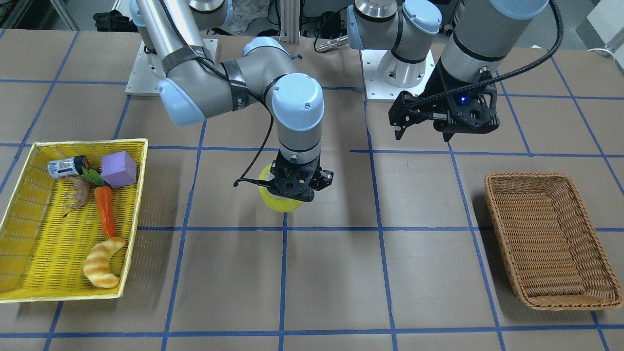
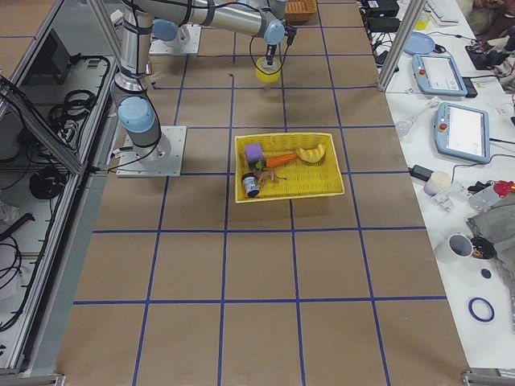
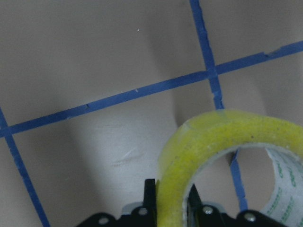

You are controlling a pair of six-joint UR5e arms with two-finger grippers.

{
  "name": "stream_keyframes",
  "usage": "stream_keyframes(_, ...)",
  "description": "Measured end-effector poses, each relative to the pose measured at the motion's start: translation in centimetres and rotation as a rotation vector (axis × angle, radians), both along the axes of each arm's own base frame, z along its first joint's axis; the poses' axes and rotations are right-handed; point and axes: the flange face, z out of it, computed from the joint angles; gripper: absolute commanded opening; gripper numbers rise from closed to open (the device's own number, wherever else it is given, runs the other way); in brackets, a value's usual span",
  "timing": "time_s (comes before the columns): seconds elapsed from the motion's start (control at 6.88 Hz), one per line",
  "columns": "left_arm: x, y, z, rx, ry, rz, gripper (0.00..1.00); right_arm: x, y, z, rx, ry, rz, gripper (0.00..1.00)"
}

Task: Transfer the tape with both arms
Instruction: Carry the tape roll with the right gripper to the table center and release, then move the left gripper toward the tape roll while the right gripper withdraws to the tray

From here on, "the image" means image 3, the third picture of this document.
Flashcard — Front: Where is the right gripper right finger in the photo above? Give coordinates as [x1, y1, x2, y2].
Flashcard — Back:
[187, 184, 203, 227]

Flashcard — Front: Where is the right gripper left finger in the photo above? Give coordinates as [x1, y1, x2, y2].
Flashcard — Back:
[143, 179, 157, 227]

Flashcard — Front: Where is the yellow packing tape roll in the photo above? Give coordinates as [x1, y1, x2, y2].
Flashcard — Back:
[156, 110, 303, 227]

